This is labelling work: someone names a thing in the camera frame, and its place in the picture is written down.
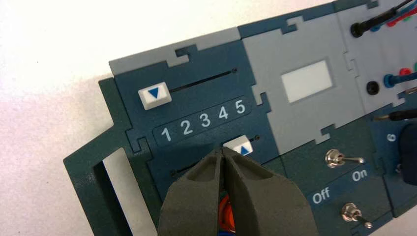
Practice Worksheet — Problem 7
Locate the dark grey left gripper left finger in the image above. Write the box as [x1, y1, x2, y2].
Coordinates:
[157, 148, 224, 236]

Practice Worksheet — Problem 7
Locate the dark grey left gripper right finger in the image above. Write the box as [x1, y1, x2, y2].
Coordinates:
[223, 148, 320, 236]

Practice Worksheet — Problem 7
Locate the white slider knob blue arrow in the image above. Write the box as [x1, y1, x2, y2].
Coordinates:
[138, 82, 172, 111]
[223, 135, 254, 156]

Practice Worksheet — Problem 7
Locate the red orange push button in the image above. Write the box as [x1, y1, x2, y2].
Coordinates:
[219, 192, 236, 234]

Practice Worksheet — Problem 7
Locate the modular blue grey task board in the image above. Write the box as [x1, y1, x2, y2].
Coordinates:
[62, 0, 417, 236]

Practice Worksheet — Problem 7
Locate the white display screen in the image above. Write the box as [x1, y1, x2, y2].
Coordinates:
[280, 59, 334, 104]

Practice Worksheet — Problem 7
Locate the green rotary knob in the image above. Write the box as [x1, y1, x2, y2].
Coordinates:
[399, 123, 417, 186]

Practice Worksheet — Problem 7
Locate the metal toggle switch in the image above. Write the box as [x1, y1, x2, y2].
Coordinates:
[341, 202, 374, 229]
[326, 149, 365, 169]

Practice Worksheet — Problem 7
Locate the blue banana plug cable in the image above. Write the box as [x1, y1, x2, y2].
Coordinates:
[370, 3, 417, 89]

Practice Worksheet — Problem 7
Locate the black banana plug cable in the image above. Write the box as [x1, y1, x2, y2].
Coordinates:
[350, 0, 417, 123]

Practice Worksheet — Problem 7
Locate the red banana plug cable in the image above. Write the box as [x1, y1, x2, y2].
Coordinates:
[387, 13, 417, 28]

